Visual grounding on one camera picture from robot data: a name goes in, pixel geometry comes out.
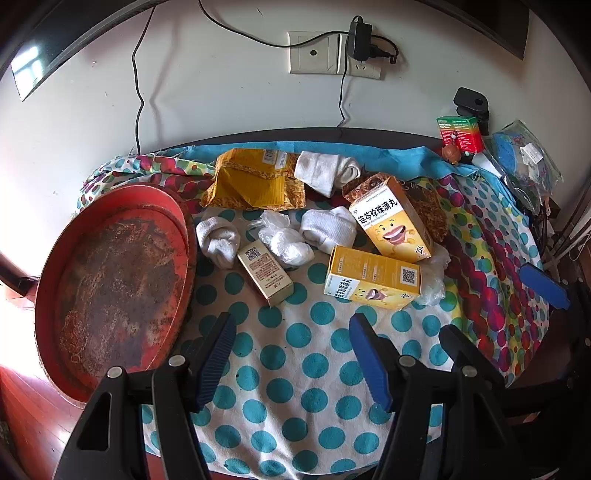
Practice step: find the small brown figurine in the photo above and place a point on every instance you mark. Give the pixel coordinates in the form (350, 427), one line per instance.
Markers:
(451, 153)

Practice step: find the green and red box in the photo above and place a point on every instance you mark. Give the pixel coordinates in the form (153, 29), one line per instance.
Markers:
(461, 134)

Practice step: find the white wall power outlet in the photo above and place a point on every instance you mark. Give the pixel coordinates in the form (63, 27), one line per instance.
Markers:
(369, 70)

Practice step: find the yellow foil packet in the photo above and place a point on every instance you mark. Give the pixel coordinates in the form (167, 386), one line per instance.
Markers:
(249, 184)

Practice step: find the small gold box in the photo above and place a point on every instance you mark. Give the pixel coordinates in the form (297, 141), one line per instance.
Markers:
(265, 272)

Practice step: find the white wall aerial socket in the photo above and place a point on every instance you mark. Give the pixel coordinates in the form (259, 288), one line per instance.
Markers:
(314, 51)

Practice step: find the plain blue cloth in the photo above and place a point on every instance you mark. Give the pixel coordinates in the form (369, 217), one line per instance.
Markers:
(406, 159)

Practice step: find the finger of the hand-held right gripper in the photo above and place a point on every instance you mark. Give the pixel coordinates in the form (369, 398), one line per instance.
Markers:
(542, 286)
(471, 353)

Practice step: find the clear bag with blue item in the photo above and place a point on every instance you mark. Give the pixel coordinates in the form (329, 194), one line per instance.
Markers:
(521, 157)

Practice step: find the brown snack packet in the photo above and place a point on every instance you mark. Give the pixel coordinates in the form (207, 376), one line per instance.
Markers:
(431, 212)

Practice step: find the white sock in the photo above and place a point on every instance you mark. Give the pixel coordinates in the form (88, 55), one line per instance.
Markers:
(328, 228)
(318, 170)
(217, 240)

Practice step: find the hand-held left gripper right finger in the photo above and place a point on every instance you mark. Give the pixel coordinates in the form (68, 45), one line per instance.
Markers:
(369, 364)

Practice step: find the black power adapter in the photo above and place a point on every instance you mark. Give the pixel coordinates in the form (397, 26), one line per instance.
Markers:
(358, 39)

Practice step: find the polka dot cloth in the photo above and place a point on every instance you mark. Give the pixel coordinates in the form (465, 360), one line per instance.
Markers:
(295, 350)

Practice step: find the black webcam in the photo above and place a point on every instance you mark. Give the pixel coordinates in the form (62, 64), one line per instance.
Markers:
(468, 99)

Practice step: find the clear plastic bag white contents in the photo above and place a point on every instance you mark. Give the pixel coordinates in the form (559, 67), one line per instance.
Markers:
(286, 247)

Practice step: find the black wall television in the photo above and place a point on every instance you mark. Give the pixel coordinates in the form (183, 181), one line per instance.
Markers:
(69, 27)

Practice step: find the round red worn tray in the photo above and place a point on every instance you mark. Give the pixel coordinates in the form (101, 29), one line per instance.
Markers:
(115, 286)

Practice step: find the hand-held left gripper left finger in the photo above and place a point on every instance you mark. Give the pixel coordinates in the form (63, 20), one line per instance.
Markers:
(217, 364)

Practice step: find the yellow cartoon medicine box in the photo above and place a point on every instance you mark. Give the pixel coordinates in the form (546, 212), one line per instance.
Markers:
(369, 272)
(392, 221)

